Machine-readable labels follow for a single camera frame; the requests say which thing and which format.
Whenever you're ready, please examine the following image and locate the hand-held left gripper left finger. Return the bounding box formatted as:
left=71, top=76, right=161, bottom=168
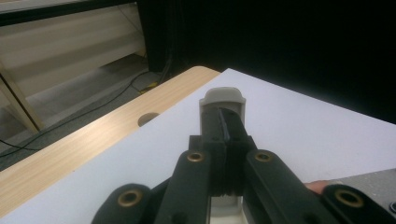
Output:
left=189, top=106, right=228, bottom=196

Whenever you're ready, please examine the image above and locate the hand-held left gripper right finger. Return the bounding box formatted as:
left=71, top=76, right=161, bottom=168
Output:
left=220, top=107, right=258, bottom=197

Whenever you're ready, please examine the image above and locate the cream plastic case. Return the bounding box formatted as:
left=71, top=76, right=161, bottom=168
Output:
left=198, top=86, right=248, bottom=224

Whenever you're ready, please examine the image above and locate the white table sheet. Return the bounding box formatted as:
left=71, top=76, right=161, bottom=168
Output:
left=0, top=67, right=396, bottom=224

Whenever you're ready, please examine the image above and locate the yellow floor object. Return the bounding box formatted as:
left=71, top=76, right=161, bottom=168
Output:
left=137, top=81, right=159, bottom=95

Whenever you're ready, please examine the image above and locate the black curtain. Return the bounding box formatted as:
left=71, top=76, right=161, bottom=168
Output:
left=135, top=0, right=396, bottom=125

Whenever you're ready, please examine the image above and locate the wooden desk with black edge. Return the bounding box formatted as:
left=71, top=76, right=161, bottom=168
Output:
left=0, top=0, right=138, bottom=28

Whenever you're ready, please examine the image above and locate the black floor cable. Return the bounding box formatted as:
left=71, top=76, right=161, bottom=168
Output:
left=0, top=69, right=152, bottom=158

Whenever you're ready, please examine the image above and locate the wooden frame leg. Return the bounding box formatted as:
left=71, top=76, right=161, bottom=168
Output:
left=0, top=60, right=45, bottom=135

